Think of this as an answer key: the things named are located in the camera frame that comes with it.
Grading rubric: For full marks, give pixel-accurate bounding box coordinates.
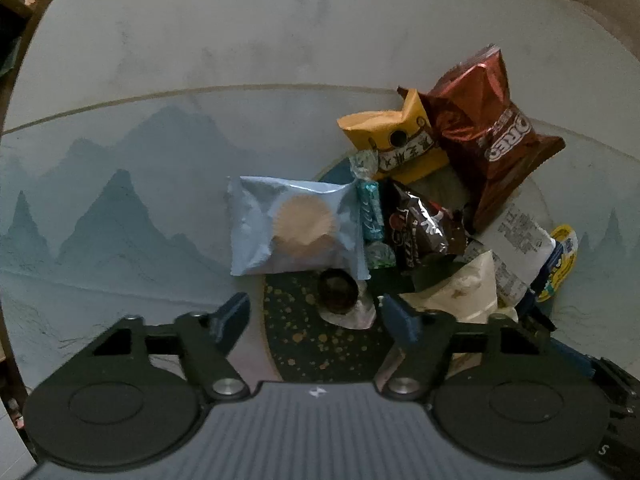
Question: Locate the yellow and blue snack packet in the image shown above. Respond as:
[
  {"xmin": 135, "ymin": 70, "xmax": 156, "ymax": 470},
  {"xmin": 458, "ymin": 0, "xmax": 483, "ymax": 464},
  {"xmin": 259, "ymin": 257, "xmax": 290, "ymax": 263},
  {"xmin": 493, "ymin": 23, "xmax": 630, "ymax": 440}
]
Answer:
[{"xmin": 537, "ymin": 225, "xmax": 579, "ymax": 303}]

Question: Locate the cream snack packet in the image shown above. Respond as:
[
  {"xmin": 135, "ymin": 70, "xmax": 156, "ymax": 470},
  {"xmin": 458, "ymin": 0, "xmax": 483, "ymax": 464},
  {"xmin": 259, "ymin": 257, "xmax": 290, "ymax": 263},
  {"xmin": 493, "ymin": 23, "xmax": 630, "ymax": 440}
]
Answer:
[{"xmin": 400, "ymin": 250, "xmax": 518, "ymax": 326}]

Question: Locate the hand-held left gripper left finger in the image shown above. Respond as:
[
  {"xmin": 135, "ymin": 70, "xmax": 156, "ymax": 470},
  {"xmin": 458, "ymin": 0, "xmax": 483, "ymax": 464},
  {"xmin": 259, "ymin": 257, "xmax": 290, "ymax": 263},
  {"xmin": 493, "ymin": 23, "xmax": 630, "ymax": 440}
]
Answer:
[{"xmin": 87, "ymin": 291, "xmax": 251, "ymax": 403}]

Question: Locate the mountain print table mat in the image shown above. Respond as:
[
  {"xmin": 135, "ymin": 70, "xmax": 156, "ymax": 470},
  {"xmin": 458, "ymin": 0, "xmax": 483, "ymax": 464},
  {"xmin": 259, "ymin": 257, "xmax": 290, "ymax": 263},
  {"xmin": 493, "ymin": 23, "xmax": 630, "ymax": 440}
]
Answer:
[{"xmin": 0, "ymin": 84, "xmax": 640, "ymax": 411}]

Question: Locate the clear chocolate ball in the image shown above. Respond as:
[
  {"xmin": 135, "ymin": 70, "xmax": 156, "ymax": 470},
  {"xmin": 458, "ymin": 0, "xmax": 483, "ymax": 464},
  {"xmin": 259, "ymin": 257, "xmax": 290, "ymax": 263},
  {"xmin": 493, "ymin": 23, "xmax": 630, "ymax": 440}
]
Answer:
[{"xmin": 317, "ymin": 269, "xmax": 377, "ymax": 330}]

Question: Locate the dark brown chocolate packet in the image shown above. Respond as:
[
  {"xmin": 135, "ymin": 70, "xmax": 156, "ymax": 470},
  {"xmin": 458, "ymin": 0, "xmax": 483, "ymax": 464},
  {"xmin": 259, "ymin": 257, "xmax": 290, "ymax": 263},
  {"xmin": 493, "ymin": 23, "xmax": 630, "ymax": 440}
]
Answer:
[{"xmin": 385, "ymin": 180, "xmax": 468, "ymax": 268}]

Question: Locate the red-brown cookie bag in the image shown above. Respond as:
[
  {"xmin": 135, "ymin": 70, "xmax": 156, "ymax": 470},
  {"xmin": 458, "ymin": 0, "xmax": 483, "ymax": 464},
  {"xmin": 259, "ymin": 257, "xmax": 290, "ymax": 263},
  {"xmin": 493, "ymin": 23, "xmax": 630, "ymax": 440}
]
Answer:
[{"xmin": 417, "ymin": 45, "xmax": 567, "ymax": 233}]

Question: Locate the white labelled snack packet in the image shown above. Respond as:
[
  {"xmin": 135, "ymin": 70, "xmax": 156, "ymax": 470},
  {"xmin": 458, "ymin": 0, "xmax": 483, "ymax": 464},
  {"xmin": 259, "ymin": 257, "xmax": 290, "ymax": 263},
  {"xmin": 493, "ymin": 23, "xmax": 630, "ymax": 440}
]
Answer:
[{"xmin": 470, "ymin": 200, "xmax": 556, "ymax": 306}]

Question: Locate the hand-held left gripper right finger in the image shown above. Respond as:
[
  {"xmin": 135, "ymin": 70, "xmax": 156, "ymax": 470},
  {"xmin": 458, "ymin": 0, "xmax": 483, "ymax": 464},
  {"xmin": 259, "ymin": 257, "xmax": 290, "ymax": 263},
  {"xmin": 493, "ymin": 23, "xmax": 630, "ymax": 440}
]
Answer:
[{"xmin": 378, "ymin": 294, "xmax": 556, "ymax": 403}]

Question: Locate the blue cupcake packet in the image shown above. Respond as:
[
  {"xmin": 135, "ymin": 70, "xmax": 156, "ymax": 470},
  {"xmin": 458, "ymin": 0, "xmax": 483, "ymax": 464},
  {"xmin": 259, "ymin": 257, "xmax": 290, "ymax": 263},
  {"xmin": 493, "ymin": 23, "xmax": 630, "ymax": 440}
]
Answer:
[{"xmin": 225, "ymin": 176, "xmax": 372, "ymax": 281}]

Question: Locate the teal wrapped candy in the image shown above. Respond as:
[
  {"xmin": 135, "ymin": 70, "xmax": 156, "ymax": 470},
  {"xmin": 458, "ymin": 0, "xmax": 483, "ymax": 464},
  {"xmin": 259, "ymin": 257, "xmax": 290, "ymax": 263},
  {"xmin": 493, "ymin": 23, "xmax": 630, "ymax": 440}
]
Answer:
[{"xmin": 350, "ymin": 150, "xmax": 396, "ymax": 268}]

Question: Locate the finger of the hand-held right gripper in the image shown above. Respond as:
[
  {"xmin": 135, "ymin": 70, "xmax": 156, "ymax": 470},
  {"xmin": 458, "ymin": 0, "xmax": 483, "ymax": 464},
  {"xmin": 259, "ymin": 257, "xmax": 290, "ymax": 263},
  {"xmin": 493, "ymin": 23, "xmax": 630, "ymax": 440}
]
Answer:
[{"xmin": 519, "ymin": 301, "xmax": 597, "ymax": 377}]

